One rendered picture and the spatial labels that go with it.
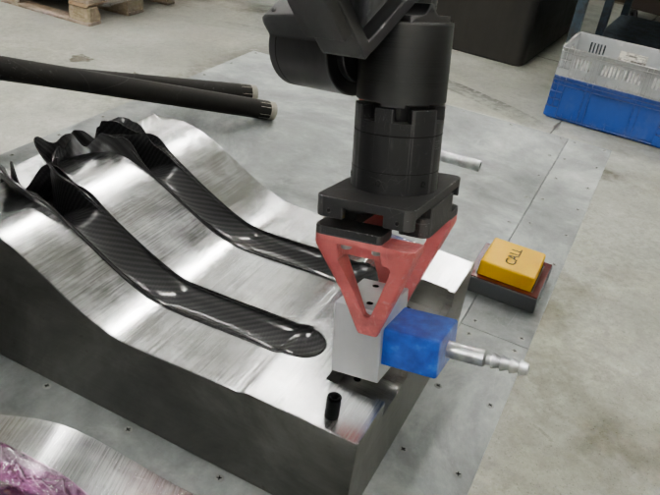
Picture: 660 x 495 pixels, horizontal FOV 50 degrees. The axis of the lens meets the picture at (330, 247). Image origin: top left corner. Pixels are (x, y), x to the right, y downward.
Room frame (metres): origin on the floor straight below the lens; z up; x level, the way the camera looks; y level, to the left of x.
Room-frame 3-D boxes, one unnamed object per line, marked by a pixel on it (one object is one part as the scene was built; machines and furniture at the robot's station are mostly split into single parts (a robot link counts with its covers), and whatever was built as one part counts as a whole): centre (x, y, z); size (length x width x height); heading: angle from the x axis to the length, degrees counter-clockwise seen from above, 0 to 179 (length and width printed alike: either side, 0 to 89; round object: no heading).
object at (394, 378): (0.39, -0.04, 0.87); 0.05 x 0.05 x 0.04; 67
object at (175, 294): (0.52, 0.13, 0.92); 0.35 x 0.16 x 0.09; 67
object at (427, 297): (0.49, -0.08, 0.87); 0.05 x 0.05 x 0.04; 67
